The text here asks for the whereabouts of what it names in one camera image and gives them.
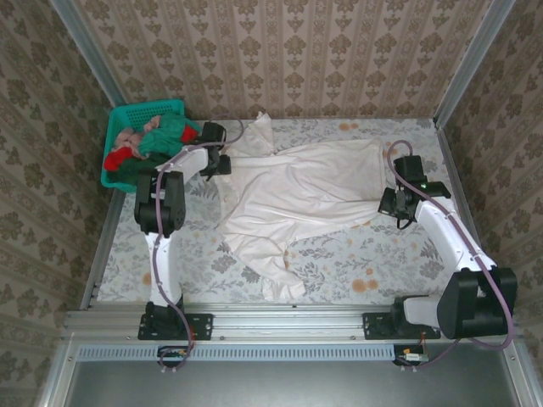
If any white t-shirt with red print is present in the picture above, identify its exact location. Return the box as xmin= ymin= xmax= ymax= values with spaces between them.
xmin=216 ymin=110 xmax=389 ymax=302

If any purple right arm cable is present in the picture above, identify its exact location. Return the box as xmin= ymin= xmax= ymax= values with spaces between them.
xmin=386 ymin=139 xmax=518 ymax=374

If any floral tablecloth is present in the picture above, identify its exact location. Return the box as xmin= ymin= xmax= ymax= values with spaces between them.
xmin=97 ymin=118 xmax=487 ymax=306

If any aluminium extrusion beam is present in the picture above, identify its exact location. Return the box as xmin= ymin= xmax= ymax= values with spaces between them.
xmin=62 ymin=303 xmax=525 ymax=345

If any teal plastic laundry basket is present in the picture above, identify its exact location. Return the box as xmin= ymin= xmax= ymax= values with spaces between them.
xmin=100 ymin=99 xmax=203 ymax=194

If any small circuit board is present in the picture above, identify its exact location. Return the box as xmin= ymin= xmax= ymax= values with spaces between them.
xmin=393 ymin=343 xmax=430 ymax=366
xmin=157 ymin=345 xmax=191 ymax=369

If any teal green t-shirt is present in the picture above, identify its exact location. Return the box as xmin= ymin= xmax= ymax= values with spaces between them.
xmin=137 ymin=112 xmax=193 ymax=160

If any grey slotted cable duct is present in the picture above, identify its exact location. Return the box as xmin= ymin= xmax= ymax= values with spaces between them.
xmin=77 ymin=343 xmax=395 ymax=362

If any dark green t-shirt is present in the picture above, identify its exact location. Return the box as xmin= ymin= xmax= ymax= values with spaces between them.
xmin=105 ymin=150 xmax=171 ymax=190

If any grey sheet metal panel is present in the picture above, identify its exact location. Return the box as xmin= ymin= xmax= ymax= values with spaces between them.
xmin=36 ymin=341 xmax=543 ymax=407

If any aluminium table side rail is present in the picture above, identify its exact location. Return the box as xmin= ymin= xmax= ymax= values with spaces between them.
xmin=435 ymin=122 xmax=493 ymax=272
xmin=80 ymin=186 xmax=124 ymax=310

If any pink t-shirt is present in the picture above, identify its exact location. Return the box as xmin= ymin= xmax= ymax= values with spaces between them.
xmin=110 ymin=114 xmax=165 ymax=160

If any aluminium corner post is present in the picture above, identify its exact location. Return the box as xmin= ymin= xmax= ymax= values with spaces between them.
xmin=48 ymin=0 xmax=137 ymax=126
xmin=434 ymin=0 xmax=517 ymax=128

